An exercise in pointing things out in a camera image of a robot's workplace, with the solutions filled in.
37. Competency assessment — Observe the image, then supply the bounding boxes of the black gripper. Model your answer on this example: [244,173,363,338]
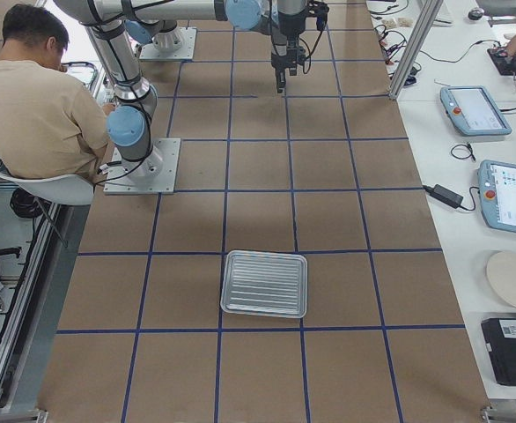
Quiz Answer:
[269,1,329,93]

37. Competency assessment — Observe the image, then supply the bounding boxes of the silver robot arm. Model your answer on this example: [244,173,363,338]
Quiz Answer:
[55,1,329,102]
[86,20,162,180]

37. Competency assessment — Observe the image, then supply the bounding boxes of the far blue teach pendant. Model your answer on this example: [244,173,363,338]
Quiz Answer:
[439,85,512,137]

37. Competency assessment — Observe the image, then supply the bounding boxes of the blue teach pendant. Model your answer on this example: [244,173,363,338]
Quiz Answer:
[477,160,516,233]
[439,85,512,137]

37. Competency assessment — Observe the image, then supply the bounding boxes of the black power adapter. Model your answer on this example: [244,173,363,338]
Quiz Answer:
[423,184,463,209]

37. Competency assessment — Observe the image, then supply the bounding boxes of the white plastic chair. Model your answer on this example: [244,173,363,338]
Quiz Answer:
[0,172,94,247]

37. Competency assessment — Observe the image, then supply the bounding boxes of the person in beige shirt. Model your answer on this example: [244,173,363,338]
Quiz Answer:
[0,4,115,181]

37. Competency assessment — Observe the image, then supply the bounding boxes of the near blue teach pendant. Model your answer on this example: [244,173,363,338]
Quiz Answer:
[477,160,516,233]

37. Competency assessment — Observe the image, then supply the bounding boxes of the black laptop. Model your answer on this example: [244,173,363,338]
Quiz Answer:
[481,318,516,386]

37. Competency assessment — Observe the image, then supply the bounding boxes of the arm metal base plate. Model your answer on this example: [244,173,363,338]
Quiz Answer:
[103,138,181,195]
[139,26,197,62]

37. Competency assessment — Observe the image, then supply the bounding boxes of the aluminium frame post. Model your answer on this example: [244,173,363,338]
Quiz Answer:
[388,0,443,100]

